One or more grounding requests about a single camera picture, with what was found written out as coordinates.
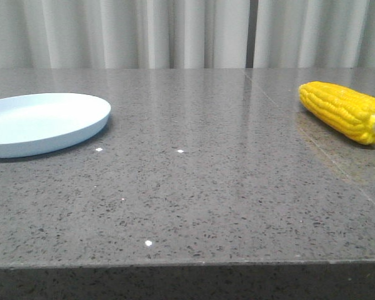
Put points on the light blue round plate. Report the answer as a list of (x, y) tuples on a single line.
[(42, 123)]

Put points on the yellow corn cob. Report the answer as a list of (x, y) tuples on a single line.
[(348, 111)]

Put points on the grey pleated curtain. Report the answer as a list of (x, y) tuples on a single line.
[(187, 34)]

